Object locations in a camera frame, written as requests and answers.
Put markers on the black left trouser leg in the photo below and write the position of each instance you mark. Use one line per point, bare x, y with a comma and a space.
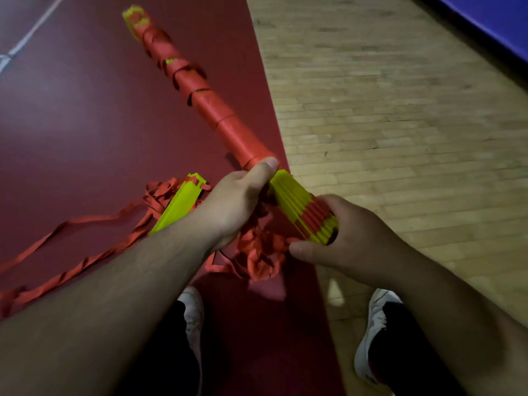
161, 354

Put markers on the black right trouser leg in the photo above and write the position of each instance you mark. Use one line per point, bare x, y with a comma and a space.
412, 354

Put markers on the person's right forearm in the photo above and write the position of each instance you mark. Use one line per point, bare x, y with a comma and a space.
470, 334

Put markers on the person's left hand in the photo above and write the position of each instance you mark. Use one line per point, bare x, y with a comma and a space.
231, 202

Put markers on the white right shoe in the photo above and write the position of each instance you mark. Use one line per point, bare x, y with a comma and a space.
371, 325

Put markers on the black trouser leg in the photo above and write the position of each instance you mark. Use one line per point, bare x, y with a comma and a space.
412, 354
161, 354

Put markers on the person's right hand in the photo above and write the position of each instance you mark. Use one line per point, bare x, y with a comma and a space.
363, 243

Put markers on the person's left forearm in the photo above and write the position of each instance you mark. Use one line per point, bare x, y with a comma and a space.
95, 317

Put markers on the white shoe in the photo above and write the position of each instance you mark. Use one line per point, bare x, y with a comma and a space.
193, 309
371, 325

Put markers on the white left shoe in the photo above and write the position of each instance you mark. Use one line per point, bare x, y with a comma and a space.
193, 309

